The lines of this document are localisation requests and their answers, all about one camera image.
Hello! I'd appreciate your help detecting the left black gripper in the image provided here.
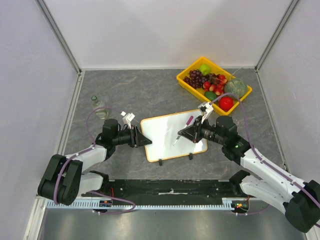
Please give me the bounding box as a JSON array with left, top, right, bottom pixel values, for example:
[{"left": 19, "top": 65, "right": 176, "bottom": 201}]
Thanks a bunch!
[{"left": 112, "top": 124, "right": 152, "bottom": 148}]

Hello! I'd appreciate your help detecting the pink capped whiteboard marker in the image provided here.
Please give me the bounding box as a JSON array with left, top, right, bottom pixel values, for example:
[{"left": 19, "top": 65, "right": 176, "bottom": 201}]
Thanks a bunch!
[{"left": 173, "top": 115, "right": 194, "bottom": 147}]

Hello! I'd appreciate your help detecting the orange framed whiteboard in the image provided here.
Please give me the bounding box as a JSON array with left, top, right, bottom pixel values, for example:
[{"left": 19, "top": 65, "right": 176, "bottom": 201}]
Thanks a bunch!
[{"left": 140, "top": 109, "right": 208, "bottom": 163}]

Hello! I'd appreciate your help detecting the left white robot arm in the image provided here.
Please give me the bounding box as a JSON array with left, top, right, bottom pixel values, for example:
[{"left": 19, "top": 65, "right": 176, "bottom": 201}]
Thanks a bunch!
[{"left": 37, "top": 118, "right": 152, "bottom": 206}]

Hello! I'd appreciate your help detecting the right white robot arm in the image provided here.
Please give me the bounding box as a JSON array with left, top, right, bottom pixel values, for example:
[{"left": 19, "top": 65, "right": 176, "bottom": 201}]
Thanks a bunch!
[{"left": 178, "top": 116, "right": 320, "bottom": 233}]

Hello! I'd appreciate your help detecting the green lime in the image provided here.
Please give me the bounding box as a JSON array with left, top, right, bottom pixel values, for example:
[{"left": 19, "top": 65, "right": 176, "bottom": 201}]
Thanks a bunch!
[{"left": 204, "top": 91, "right": 217, "bottom": 102}]

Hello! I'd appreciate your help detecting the red apple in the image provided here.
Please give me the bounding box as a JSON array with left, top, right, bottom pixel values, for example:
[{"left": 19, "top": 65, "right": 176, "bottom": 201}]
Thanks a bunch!
[{"left": 218, "top": 96, "right": 234, "bottom": 112}]

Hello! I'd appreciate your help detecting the clear glass bottle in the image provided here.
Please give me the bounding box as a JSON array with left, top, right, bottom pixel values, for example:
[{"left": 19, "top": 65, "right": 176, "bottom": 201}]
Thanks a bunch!
[{"left": 91, "top": 95, "right": 109, "bottom": 120}]

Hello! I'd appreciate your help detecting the red cherry pile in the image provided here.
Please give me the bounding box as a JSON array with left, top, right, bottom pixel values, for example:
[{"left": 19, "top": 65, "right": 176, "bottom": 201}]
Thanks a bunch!
[{"left": 201, "top": 73, "right": 228, "bottom": 96}]

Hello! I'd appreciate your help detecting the purple grape bunch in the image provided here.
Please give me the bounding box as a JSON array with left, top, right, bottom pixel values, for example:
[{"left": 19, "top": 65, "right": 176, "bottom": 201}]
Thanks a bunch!
[{"left": 183, "top": 69, "right": 210, "bottom": 89}]

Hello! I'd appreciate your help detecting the yellow plastic tray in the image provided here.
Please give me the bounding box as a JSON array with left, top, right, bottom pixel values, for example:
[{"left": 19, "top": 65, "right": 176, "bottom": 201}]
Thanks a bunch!
[{"left": 176, "top": 57, "right": 253, "bottom": 102}]

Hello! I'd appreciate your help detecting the green apple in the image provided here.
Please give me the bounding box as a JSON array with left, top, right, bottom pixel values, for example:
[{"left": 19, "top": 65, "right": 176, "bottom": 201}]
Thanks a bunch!
[{"left": 198, "top": 64, "right": 211, "bottom": 76}]

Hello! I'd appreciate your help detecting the netted green melon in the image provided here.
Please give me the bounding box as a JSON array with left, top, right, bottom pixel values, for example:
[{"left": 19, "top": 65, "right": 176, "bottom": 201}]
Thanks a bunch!
[{"left": 224, "top": 68, "right": 248, "bottom": 99}]

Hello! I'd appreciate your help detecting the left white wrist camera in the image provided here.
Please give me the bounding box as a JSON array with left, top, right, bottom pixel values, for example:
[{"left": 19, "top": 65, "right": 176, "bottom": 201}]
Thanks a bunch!
[{"left": 120, "top": 111, "right": 135, "bottom": 129}]

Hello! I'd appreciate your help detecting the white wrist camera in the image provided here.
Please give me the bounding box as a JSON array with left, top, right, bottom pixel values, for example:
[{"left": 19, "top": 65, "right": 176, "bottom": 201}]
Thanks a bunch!
[
  {"left": 198, "top": 102, "right": 214, "bottom": 124},
  {"left": 120, "top": 111, "right": 135, "bottom": 129}
]

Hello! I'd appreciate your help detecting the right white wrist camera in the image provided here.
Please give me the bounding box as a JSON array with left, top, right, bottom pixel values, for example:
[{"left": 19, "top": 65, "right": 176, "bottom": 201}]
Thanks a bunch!
[{"left": 198, "top": 102, "right": 214, "bottom": 124}]

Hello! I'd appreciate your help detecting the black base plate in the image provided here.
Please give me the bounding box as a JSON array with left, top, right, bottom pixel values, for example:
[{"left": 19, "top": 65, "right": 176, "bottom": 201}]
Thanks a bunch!
[{"left": 97, "top": 170, "right": 251, "bottom": 206}]

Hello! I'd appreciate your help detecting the light blue cable duct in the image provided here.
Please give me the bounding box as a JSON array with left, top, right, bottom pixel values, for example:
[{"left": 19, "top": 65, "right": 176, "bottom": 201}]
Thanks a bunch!
[{"left": 45, "top": 197, "right": 236, "bottom": 211}]

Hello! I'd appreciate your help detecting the right aluminium frame post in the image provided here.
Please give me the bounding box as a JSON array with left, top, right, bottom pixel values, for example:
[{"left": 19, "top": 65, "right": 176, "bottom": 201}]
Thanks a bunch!
[{"left": 254, "top": 0, "right": 300, "bottom": 73}]

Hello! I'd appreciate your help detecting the aluminium frame post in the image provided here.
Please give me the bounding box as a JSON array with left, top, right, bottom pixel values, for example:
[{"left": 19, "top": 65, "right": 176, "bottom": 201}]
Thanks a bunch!
[
  {"left": 254, "top": 0, "right": 300, "bottom": 73},
  {"left": 35, "top": 0, "right": 82, "bottom": 75}
]

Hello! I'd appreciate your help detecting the left aluminium frame post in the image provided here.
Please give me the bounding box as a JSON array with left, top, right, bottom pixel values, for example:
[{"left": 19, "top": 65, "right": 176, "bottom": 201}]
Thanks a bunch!
[{"left": 35, "top": 0, "right": 82, "bottom": 75}]

